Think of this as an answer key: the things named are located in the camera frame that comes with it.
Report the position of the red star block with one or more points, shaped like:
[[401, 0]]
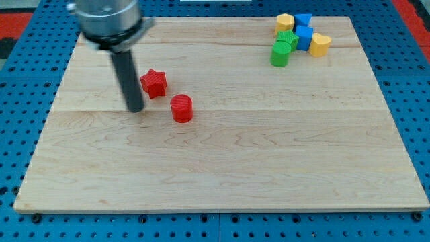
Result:
[[154, 83]]

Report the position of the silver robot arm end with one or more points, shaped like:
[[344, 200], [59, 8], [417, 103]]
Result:
[[110, 25]]

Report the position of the green star block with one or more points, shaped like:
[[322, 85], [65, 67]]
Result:
[[289, 37]]

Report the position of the red cylinder block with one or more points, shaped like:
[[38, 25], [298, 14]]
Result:
[[181, 108]]

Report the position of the green cylinder block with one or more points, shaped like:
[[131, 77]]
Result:
[[280, 54]]

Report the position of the wooden board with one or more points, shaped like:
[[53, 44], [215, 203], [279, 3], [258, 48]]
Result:
[[313, 136]]

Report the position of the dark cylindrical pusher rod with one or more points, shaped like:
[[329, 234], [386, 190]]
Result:
[[129, 82]]

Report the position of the yellow hexagon block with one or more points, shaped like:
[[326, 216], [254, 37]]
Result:
[[284, 22]]

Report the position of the blue cube block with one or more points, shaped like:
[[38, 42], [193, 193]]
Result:
[[304, 34]]

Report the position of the yellow heart block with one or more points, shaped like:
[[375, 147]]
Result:
[[319, 45]]

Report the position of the blue triangle block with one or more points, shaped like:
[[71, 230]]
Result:
[[302, 19]]

